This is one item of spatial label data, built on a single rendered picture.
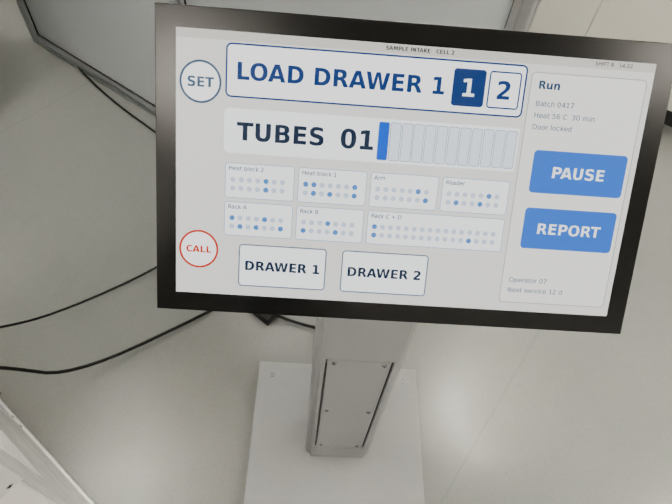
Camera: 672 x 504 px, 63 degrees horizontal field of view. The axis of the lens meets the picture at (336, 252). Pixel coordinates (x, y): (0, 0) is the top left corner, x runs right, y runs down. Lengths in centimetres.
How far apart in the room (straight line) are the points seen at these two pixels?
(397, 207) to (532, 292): 18
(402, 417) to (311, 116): 113
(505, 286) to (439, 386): 106
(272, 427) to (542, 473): 73
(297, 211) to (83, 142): 179
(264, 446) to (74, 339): 65
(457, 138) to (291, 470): 109
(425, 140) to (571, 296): 24
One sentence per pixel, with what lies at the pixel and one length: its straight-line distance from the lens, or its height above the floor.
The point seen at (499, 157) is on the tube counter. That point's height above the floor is 111.
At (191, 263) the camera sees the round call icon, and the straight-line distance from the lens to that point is 60.
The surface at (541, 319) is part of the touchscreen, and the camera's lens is 65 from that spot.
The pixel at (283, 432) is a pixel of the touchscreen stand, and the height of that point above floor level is 4.
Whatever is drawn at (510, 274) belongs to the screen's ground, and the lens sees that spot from 62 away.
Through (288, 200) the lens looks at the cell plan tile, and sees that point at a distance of 57.
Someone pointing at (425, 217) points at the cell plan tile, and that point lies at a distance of 59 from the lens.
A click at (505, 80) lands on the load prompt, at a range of 60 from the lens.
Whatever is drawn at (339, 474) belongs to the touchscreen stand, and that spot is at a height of 4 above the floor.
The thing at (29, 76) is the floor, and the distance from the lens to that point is 270.
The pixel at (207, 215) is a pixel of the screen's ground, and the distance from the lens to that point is 59.
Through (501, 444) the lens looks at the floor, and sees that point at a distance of 166.
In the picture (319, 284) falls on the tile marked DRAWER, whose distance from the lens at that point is 59.
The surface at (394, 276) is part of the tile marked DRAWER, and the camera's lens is 60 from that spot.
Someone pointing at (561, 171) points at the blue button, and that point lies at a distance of 62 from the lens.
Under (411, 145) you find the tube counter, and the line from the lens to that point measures 57.
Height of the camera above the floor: 149
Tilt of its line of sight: 54 degrees down
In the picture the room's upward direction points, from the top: 7 degrees clockwise
